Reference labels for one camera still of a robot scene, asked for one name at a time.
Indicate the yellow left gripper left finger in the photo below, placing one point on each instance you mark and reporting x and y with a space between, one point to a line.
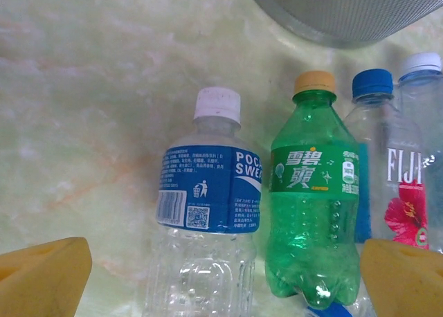
38 279

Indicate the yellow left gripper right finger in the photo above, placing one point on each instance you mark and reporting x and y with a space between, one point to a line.
405 282

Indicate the clear bottle blue cap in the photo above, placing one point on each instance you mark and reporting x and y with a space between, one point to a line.
332 311

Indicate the green Sprite plastic bottle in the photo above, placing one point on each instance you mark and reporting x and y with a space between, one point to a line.
311 227

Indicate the Fiji water bottle blue cap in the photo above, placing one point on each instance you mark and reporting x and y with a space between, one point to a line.
401 151

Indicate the clear bottle small white cap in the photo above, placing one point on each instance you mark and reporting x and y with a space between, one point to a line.
432 99

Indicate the Pocari Sweat plastic bottle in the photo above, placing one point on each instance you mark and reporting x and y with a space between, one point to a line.
207 178

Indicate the green trash bin with bottles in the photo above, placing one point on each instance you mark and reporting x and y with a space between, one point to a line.
346 12

